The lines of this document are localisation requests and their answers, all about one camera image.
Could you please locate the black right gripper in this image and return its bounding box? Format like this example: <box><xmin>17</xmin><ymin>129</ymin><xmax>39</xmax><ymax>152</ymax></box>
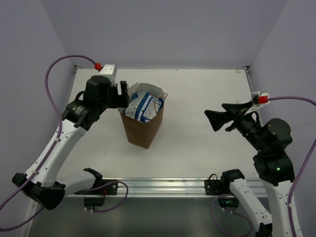
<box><xmin>205</xmin><ymin>99</ymin><xmax>268</xmax><ymax>153</ymax></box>

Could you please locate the blue white snack bag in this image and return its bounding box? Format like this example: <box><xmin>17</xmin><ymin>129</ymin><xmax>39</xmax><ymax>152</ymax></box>
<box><xmin>122</xmin><ymin>91</ymin><xmax>164</xmax><ymax>123</ymax></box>

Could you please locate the brown paper bag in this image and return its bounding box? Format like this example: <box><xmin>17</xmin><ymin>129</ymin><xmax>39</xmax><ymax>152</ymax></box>
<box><xmin>118</xmin><ymin>83</ymin><xmax>168</xmax><ymax>149</ymax></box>

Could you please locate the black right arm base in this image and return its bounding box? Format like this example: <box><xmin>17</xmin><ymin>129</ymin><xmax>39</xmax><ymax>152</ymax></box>
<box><xmin>204</xmin><ymin>173</ymin><xmax>239</xmax><ymax>211</ymax></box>

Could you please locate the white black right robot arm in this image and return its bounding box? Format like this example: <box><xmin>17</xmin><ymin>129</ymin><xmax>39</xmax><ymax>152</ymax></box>
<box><xmin>204</xmin><ymin>102</ymin><xmax>303</xmax><ymax>237</ymax></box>

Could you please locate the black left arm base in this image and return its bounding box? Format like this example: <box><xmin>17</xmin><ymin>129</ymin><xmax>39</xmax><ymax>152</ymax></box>
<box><xmin>75</xmin><ymin>179</ymin><xmax>118</xmax><ymax>209</ymax></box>

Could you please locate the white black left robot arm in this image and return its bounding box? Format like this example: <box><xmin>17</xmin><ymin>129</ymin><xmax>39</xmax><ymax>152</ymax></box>
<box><xmin>12</xmin><ymin>76</ymin><xmax>129</xmax><ymax>210</ymax></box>

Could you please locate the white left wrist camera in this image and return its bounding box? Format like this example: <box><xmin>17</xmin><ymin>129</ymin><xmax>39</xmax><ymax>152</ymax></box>
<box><xmin>98</xmin><ymin>64</ymin><xmax>117</xmax><ymax>85</ymax></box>

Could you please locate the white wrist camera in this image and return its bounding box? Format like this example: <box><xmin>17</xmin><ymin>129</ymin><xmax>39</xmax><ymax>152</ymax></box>
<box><xmin>98</xmin><ymin>64</ymin><xmax>117</xmax><ymax>85</ymax></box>
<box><xmin>246</xmin><ymin>90</ymin><xmax>270</xmax><ymax>114</ymax></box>

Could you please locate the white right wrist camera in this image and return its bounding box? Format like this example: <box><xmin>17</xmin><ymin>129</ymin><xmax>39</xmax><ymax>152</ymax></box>
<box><xmin>246</xmin><ymin>90</ymin><xmax>270</xmax><ymax>114</ymax></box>

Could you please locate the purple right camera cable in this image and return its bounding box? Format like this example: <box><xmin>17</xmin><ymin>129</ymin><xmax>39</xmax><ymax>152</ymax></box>
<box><xmin>212</xmin><ymin>95</ymin><xmax>316</xmax><ymax>237</ymax></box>

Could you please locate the purple camera cable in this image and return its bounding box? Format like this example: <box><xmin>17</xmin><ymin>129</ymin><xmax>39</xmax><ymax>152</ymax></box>
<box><xmin>212</xmin><ymin>95</ymin><xmax>316</xmax><ymax>237</ymax></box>
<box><xmin>0</xmin><ymin>54</ymin><xmax>103</xmax><ymax>231</ymax></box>

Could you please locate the aluminium mounting rail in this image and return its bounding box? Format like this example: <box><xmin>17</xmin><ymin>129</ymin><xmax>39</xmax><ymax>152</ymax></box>
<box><xmin>66</xmin><ymin>178</ymin><xmax>270</xmax><ymax>198</ymax></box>

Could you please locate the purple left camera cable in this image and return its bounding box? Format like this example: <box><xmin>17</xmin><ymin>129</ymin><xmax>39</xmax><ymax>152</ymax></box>
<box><xmin>0</xmin><ymin>54</ymin><xmax>103</xmax><ymax>231</ymax></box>

